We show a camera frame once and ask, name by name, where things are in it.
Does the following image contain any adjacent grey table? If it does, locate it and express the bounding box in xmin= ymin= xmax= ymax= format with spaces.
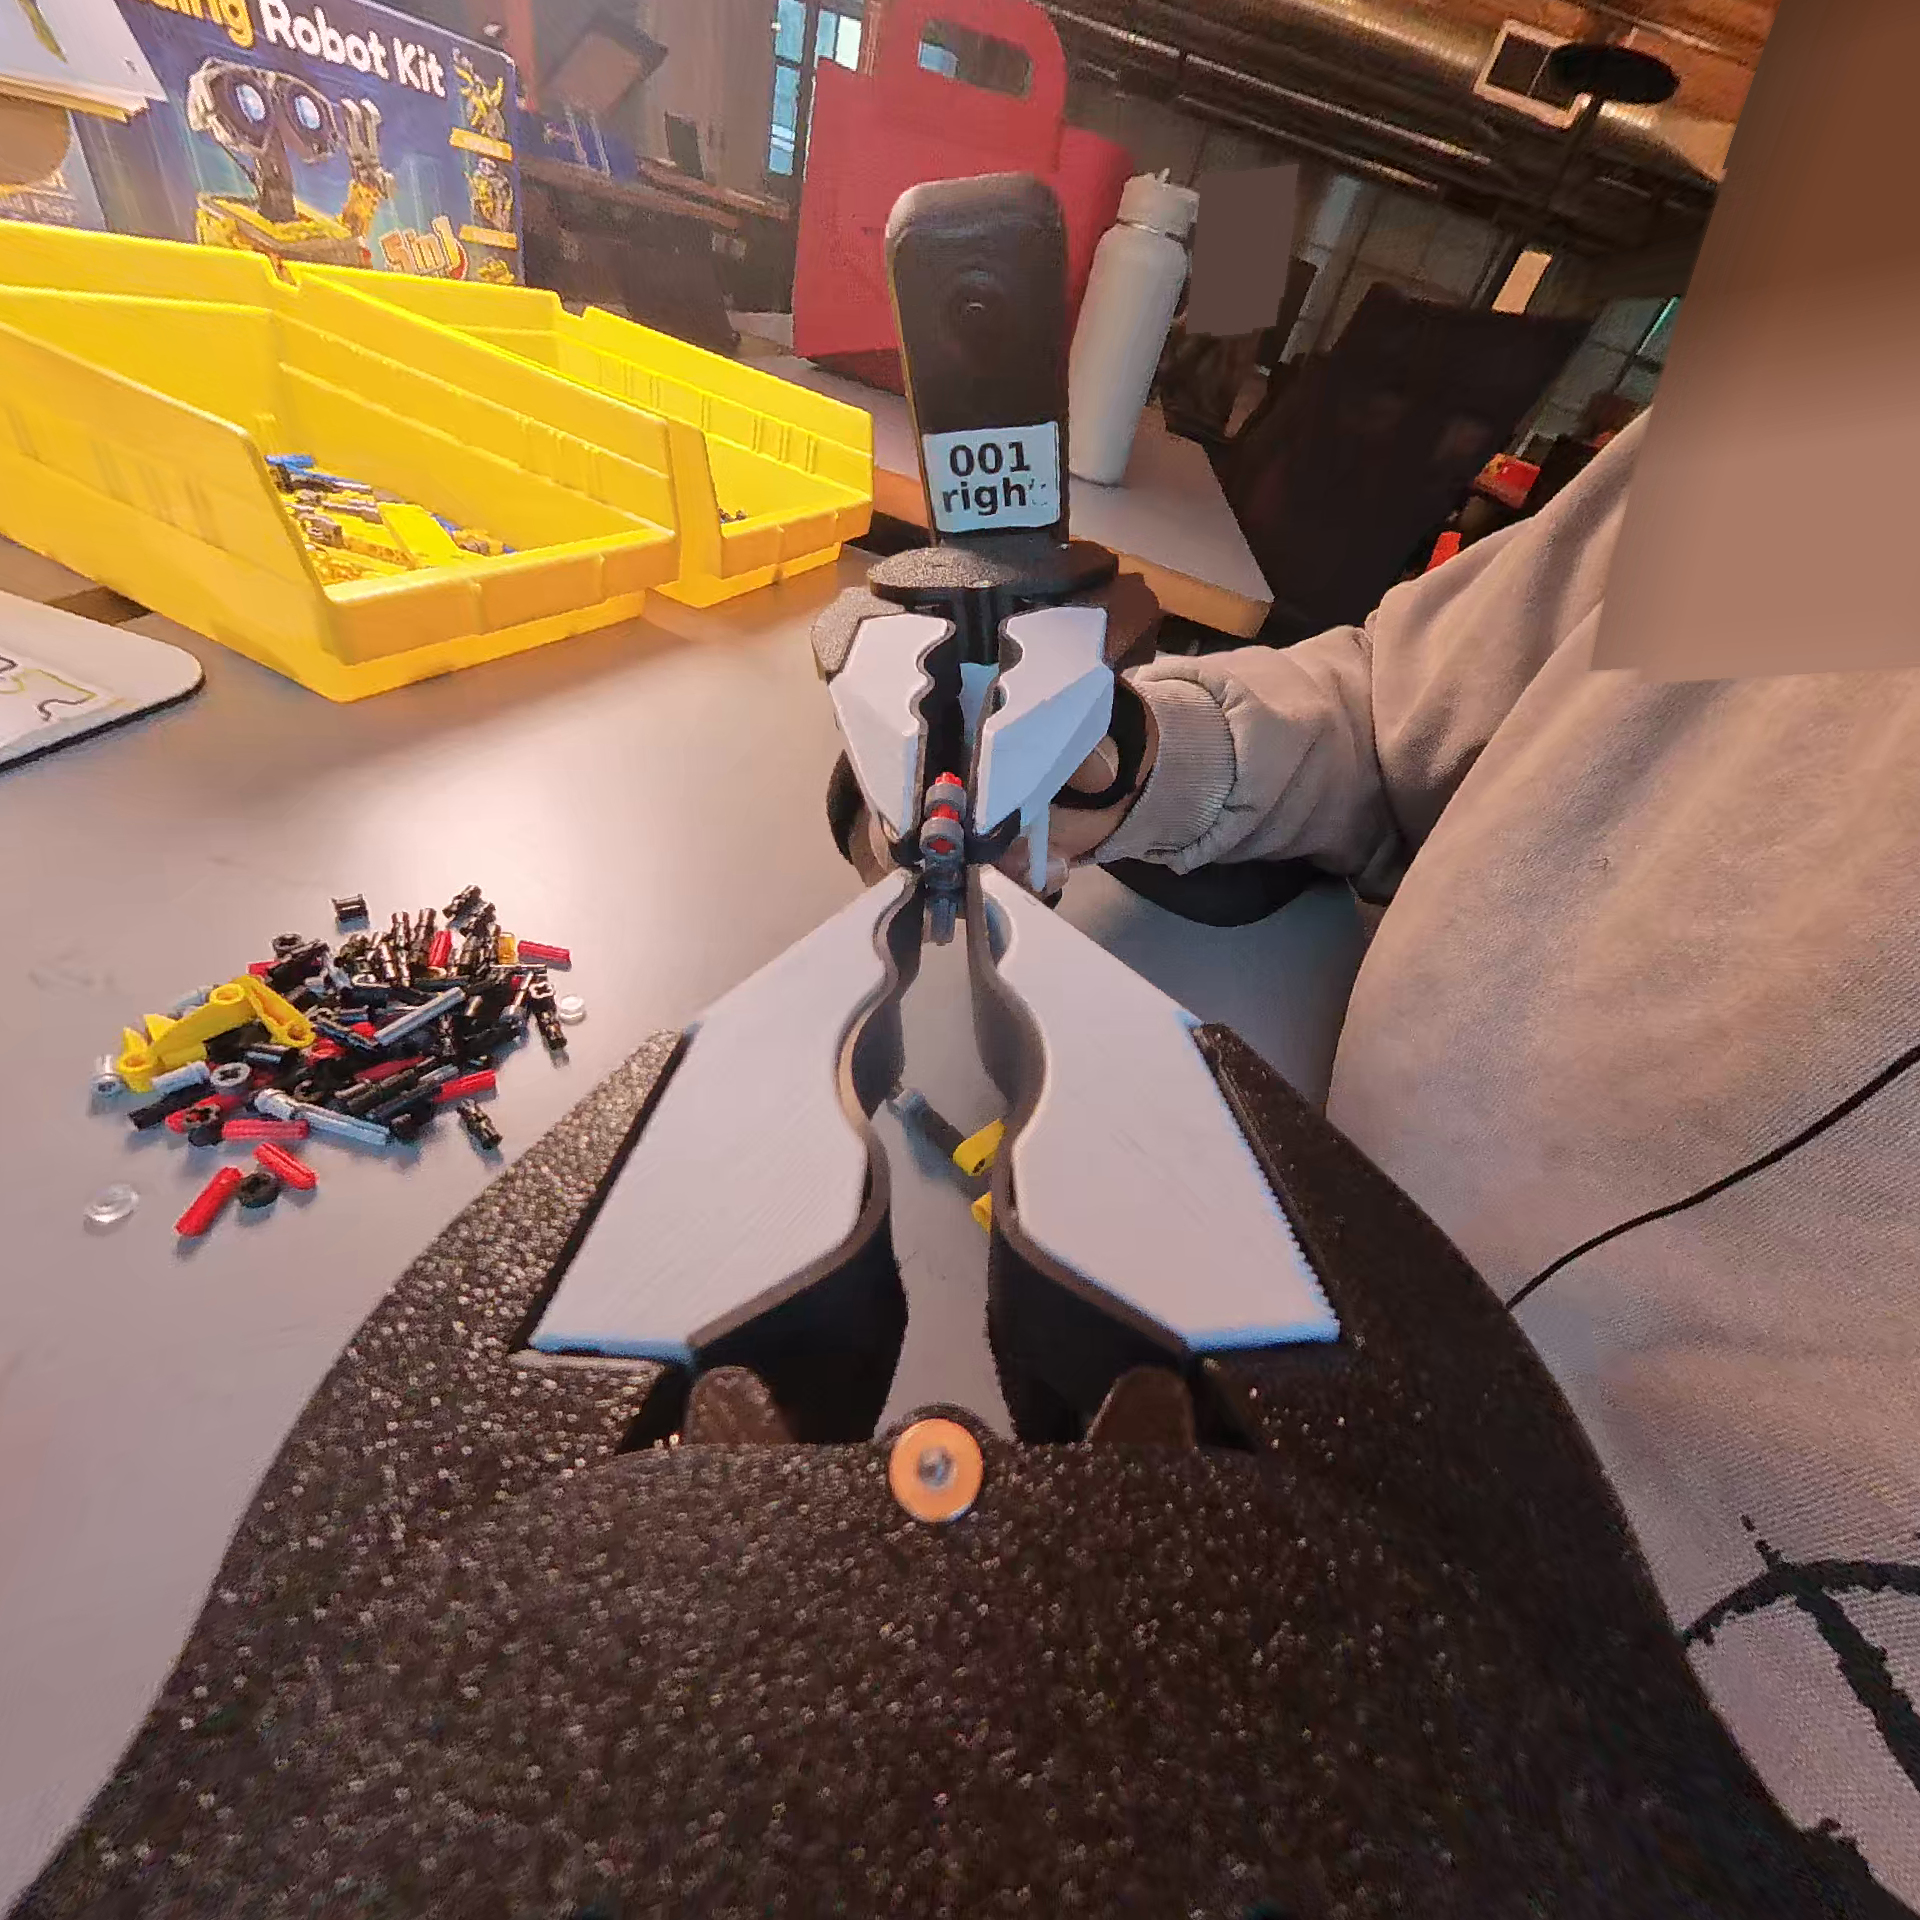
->
xmin=726 ymin=306 xmax=1279 ymax=641

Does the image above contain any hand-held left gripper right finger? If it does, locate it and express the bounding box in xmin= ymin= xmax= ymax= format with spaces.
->
xmin=973 ymin=870 xmax=1342 ymax=1420

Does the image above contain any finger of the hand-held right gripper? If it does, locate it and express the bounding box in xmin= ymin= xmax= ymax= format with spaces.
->
xmin=956 ymin=604 xmax=1123 ymax=841
xmin=829 ymin=611 xmax=956 ymax=845

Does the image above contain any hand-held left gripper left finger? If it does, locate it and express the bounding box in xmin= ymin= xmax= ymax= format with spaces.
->
xmin=529 ymin=865 xmax=920 ymax=1420

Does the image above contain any red bag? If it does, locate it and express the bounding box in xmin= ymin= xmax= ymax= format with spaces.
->
xmin=788 ymin=0 xmax=1137 ymax=402

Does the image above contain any heap of yellow building pieces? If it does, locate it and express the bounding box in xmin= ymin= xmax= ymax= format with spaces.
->
xmin=258 ymin=446 xmax=523 ymax=589

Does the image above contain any sticker sheet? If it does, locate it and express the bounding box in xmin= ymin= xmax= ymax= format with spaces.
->
xmin=0 ymin=643 xmax=118 ymax=755

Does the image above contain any small grey connector assembly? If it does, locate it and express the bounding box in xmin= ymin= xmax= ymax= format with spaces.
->
xmin=917 ymin=769 xmax=973 ymax=947

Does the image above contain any black earphone cable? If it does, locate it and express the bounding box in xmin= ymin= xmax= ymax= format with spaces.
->
xmin=1505 ymin=1037 xmax=1920 ymax=1310

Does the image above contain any brown bag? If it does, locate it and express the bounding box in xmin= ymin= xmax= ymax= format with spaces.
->
xmin=1162 ymin=332 xmax=1293 ymax=440

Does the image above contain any instruction booklet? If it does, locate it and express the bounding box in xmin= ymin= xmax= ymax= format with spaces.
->
xmin=0 ymin=0 xmax=170 ymax=118

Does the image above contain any robot kit box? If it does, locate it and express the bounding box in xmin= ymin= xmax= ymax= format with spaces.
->
xmin=87 ymin=0 xmax=529 ymax=289

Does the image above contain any person's right hand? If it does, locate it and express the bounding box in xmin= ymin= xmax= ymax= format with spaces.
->
xmin=829 ymin=696 xmax=1161 ymax=902

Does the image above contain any metal air duct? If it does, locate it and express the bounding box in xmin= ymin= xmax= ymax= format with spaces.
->
xmin=1046 ymin=0 xmax=1731 ymax=199

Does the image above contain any black office chair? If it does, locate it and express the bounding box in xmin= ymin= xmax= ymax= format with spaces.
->
xmin=1205 ymin=281 xmax=1597 ymax=641

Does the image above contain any white water bottle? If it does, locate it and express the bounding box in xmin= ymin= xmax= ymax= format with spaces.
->
xmin=1066 ymin=170 xmax=1201 ymax=492

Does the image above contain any yellow storage bin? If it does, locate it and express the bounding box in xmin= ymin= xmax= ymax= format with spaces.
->
xmin=0 ymin=215 xmax=687 ymax=705
xmin=292 ymin=261 xmax=879 ymax=611

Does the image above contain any pile of small building pieces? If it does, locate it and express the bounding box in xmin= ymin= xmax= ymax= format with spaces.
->
xmin=90 ymin=881 xmax=582 ymax=1242

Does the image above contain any yellow beam assembly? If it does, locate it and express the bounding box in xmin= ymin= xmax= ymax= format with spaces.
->
xmin=884 ymin=1085 xmax=1013 ymax=1242

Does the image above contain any person's right forearm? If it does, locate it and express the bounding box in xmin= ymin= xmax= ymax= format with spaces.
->
xmin=1099 ymin=415 xmax=1653 ymax=906

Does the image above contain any person's beige sweatshirt torso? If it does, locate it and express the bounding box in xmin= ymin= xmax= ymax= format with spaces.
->
xmin=1324 ymin=659 xmax=1920 ymax=1920

